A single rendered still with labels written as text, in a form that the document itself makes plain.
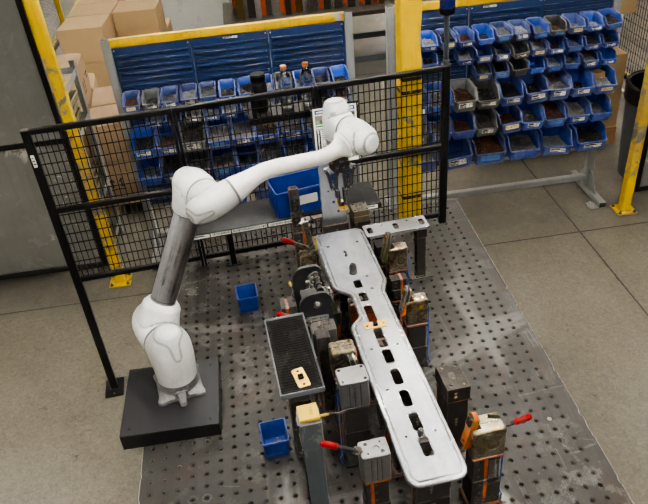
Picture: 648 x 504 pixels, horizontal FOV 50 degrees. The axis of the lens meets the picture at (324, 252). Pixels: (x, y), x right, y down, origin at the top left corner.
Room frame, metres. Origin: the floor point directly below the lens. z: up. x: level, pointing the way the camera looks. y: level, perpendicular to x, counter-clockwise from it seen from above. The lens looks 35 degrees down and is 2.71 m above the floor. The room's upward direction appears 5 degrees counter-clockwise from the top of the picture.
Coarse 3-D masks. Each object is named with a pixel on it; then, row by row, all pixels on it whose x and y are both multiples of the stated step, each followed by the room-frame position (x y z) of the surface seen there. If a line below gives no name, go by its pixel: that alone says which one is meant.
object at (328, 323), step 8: (328, 320) 1.91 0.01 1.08; (312, 328) 1.88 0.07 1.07; (320, 328) 1.87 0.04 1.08; (328, 328) 1.87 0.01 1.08; (336, 328) 1.86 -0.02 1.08; (312, 336) 1.86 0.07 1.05; (336, 336) 1.86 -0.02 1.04; (320, 392) 1.86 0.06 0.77; (320, 400) 1.87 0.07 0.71; (320, 408) 1.84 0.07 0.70
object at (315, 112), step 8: (352, 104) 2.98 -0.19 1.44; (312, 112) 2.95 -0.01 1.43; (320, 112) 2.95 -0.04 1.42; (352, 112) 2.98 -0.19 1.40; (312, 120) 2.95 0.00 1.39; (320, 120) 2.95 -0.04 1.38; (312, 128) 2.95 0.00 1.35; (320, 128) 2.95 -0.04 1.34; (312, 136) 2.95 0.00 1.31; (352, 160) 2.97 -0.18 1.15; (360, 160) 2.98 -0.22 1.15
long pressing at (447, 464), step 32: (320, 256) 2.43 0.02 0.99; (352, 256) 2.40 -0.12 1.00; (352, 288) 2.18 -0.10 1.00; (384, 288) 2.17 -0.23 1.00; (384, 384) 1.65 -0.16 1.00; (416, 384) 1.63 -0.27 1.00; (384, 416) 1.51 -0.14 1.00; (416, 448) 1.37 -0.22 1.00; (448, 448) 1.36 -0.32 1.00; (416, 480) 1.26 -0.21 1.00; (448, 480) 1.25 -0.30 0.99
